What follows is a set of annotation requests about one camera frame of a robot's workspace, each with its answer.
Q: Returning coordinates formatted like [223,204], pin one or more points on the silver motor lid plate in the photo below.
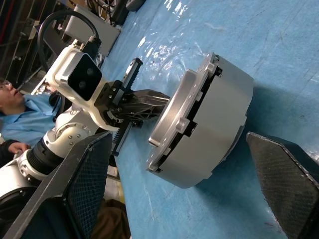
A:
[172,109]

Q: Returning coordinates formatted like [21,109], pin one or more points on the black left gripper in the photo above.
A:
[111,99]

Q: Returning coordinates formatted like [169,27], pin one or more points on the bystander's bare hand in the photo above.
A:
[17,148]

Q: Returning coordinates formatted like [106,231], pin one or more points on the dark metal shelving frame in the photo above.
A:
[15,37]

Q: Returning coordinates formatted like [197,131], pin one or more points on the grey metal case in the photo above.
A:
[92,32]

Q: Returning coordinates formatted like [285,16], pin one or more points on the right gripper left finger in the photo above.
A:
[74,179]

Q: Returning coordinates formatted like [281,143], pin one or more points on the silver motor housing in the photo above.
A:
[214,124]

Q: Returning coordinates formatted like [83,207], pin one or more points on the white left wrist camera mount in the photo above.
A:
[72,64]

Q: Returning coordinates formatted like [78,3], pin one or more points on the bystander in blue shirt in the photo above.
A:
[27,117]

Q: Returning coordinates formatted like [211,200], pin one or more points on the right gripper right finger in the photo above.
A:
[281,179]

